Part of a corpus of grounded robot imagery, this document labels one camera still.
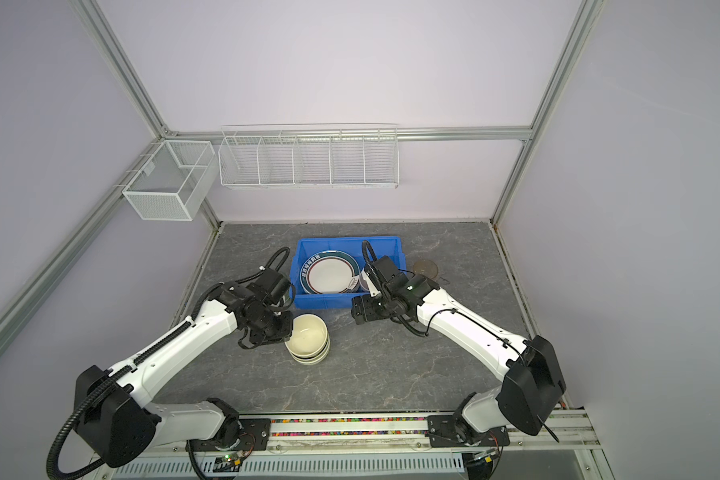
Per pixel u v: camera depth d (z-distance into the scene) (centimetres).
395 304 55
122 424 39
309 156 99
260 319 63
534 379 40
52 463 35
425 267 100
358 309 70
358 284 96
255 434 74
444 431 74
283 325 70
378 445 73
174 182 100
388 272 61
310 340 84
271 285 64
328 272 100
